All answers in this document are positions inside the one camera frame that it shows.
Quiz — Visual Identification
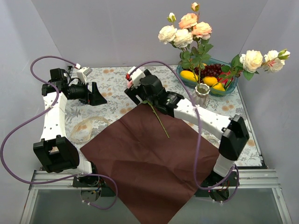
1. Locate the pink rose stem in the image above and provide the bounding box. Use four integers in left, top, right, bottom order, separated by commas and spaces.
127, 81, 170, 139

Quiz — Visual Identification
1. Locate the teal plastic fruit basket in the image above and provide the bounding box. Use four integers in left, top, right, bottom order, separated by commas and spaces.
176, 58, 238, 97

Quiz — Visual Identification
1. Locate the white rose stem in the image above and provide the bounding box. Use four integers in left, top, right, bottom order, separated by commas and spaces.
221, 49, 291, 81

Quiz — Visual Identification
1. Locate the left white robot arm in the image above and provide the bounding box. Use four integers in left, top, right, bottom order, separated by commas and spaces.
33, 67, 107, 187

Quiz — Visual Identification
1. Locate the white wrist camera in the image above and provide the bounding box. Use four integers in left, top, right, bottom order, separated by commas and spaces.
77, 67, 93, 84
126, 66, 145, 89

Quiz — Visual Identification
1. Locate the rose bud stem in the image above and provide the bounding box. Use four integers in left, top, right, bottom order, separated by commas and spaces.
158, 13, 200, 74

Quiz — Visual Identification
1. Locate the yellow pear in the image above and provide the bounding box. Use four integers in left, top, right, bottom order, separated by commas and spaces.
212, 83, 225, 91

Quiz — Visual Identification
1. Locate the yellow mango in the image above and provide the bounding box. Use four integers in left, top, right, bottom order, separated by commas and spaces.
180, 70, 198, 82

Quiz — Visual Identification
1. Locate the dark red wrapping paper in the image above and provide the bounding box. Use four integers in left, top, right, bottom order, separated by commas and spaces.
81, 104, 219, 224

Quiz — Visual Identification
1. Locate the floral table mat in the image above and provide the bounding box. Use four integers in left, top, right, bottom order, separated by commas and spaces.
48, 64, 263, 168

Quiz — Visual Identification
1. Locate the red dragon fruit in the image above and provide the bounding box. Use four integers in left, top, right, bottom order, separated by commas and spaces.
217, 71, 234, 90

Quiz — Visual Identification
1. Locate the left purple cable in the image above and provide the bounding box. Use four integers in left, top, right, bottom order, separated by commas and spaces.
0, 56, 119, 210

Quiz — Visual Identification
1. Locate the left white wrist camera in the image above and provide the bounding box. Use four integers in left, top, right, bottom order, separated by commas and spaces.
77, 67, 93, 84

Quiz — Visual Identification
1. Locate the white ribbed vase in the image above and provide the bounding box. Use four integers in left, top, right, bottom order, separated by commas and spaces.
192, 83, 210, 108

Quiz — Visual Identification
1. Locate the purple grape bunch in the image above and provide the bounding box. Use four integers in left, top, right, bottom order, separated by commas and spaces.
194, 63, 224, 83

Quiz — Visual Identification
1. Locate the cream ribbon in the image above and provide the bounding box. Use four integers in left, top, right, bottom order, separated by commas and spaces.
70, 116, 110, 143

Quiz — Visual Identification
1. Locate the yellow lemon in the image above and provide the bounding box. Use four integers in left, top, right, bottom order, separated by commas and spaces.
203, 76, 218, 87

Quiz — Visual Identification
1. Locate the peach rose stem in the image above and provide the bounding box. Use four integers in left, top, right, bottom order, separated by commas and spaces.
179, 2, 213, 84

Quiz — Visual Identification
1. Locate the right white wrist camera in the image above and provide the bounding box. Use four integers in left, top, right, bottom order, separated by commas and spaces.
126, 66, 145, 89

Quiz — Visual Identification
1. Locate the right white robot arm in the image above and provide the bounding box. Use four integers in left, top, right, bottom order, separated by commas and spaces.
125, 67, 249, 189

